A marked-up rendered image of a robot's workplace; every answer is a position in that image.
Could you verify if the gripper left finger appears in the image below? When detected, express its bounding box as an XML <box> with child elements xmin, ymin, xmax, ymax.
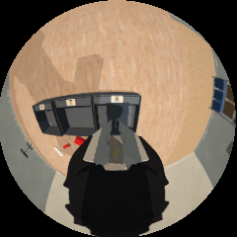
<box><xmin>63</xmin><ymin>120</ymin><xmax>113</xmax><ymax>189</ymax></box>

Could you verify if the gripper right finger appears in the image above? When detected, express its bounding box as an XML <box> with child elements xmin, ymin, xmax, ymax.
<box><xmin>117</xmin><ymin>120</ymin><xmax>169</xmax><ymax>187</ymax></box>

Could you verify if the dark grey rack of bins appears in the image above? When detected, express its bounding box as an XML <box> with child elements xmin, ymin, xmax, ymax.
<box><xmin>33</xmin><ymin>92</ymin><xmax>142</xmax><ymax>137</ymax></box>

